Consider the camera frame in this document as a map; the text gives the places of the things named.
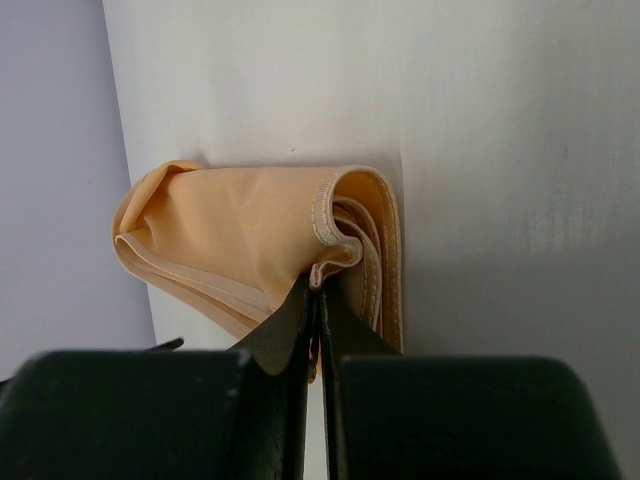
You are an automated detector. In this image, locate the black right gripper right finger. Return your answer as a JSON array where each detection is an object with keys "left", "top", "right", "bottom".
[{"left": 318, "top": 283, "right": 621, "bottom": 479}]

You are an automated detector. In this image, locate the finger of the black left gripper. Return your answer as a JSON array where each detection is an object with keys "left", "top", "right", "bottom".
[{"left": 151, "top": 337, "right": 184, "bottom": 350}]

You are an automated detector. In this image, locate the peach cloth napkin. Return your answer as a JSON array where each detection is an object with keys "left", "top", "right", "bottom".
[{"left": 111, "top": 160, "right": 404, "bottom": 350}]

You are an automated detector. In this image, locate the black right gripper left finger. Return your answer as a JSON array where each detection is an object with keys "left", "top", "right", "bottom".
[{"left": 1, "top": 277, "right": 313, "bottom": 479}]

